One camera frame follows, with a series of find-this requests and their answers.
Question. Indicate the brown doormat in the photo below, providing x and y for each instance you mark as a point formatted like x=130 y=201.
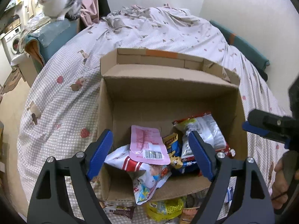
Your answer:
x=10 y=80

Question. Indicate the pink curtain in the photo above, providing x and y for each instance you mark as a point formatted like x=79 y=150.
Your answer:
x=87 y=2

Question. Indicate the black cloth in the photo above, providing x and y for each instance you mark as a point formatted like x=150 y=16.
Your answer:
x=262 y=74

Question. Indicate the teal padded armchair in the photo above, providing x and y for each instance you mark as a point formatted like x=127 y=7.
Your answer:
x=53 y=37

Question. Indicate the red cartoon snack bag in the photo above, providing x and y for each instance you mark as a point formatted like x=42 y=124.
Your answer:
x=230 y=151

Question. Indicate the white washing machine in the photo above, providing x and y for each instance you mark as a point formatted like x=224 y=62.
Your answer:
x=11 y=42

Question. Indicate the white side table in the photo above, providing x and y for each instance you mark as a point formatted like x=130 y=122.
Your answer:
x=24 y=67

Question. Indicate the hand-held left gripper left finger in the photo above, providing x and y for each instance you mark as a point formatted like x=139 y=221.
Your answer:
x=100 y=154

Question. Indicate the person's right hand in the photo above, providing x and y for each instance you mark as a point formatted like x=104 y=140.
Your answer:
x=279 y=186

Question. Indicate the pile of clothes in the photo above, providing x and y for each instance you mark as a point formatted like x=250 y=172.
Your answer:
x=35 y=23

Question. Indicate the grey white cat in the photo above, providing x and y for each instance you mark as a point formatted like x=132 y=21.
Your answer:
x=58 y=0

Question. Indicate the yellow snack bag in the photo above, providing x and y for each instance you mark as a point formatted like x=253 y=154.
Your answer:
x=163 y=208

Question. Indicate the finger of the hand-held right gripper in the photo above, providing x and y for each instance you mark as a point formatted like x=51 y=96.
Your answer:
x=252 y=129
x=268 y=122

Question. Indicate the yellow brown snack packet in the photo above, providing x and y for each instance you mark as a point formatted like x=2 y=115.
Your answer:
x=174 y=149

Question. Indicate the pink snack packet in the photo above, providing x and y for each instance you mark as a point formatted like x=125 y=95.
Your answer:
x=144 y=140

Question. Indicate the teal pillow with orange stripe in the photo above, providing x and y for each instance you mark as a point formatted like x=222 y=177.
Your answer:
x=240 y=44

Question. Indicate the brown white snack packet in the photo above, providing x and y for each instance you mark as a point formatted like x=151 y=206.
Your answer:
x=119 y=211

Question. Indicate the brown cardboard box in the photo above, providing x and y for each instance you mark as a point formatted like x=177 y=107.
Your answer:
x=163 y=91

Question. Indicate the grey white snack bag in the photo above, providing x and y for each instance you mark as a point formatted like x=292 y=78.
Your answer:
x=205 y=130

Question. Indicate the white cartoon snack bag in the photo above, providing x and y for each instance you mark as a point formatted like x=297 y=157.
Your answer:
x=140 y=170

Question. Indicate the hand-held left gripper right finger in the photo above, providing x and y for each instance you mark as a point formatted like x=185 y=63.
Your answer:
x=201 y=156

